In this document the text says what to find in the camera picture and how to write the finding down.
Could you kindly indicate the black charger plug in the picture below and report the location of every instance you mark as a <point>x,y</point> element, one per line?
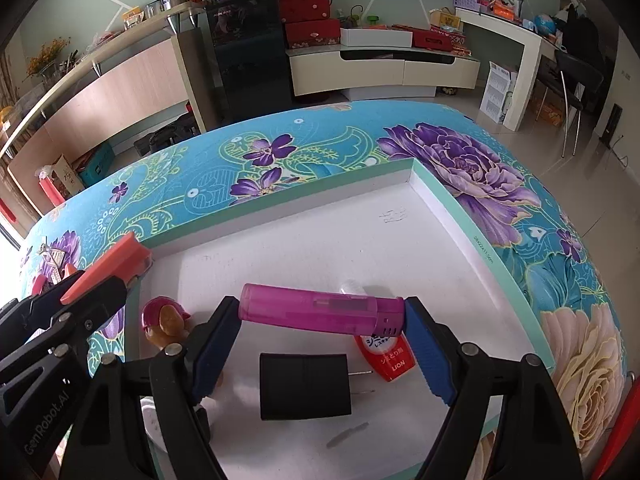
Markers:
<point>302,385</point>

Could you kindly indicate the pink and brown toy dog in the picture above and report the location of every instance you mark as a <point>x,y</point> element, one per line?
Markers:
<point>162,317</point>

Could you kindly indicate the shallow teal cardboard box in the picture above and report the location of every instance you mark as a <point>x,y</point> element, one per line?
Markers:
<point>325,240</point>

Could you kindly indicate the pink cylindrical tube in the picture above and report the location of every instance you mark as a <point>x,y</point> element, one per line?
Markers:
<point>37,285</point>

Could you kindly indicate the black chair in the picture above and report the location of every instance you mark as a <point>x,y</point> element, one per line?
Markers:
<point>572,85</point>

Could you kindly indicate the red tissue box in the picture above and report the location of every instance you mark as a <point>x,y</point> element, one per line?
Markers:
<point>55,180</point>

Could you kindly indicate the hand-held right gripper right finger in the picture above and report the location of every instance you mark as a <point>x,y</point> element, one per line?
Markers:
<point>430,360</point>

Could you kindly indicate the white desk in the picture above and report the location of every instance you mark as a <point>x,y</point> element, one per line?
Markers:
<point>515,60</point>

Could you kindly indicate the yellow flowers in vase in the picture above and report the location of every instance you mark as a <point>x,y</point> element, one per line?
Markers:
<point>47,57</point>

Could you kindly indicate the floral teal blanket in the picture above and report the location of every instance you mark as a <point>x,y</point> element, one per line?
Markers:
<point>310,145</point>

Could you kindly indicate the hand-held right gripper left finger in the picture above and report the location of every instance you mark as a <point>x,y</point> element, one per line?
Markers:
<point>212,360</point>

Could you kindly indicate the wooden counter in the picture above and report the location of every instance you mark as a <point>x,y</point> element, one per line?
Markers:
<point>100,95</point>

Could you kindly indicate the white flat box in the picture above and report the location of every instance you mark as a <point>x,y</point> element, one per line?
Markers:
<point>375,36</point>

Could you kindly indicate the blue plastic crate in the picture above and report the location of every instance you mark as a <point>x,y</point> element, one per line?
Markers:
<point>97,164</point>

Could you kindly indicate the magenta lighter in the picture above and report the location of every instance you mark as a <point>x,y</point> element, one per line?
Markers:
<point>310,307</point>

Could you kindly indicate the red gift box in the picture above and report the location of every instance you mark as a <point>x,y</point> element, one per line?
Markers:
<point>312,35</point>

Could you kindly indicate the small red bottle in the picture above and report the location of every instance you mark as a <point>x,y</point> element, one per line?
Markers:
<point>392,360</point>

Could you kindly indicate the white printed calendar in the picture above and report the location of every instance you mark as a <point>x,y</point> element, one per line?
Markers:
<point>497,91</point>

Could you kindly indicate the blue globe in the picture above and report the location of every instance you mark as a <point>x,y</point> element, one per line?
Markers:
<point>543,23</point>

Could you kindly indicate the red flat box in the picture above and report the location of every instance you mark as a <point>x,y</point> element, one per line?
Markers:
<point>437,37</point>

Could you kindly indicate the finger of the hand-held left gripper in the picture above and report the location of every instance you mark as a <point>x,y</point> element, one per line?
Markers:
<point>40,307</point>
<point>90,310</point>

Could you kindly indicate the cream television cabinet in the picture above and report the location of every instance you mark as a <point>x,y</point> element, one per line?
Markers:
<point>385,70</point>

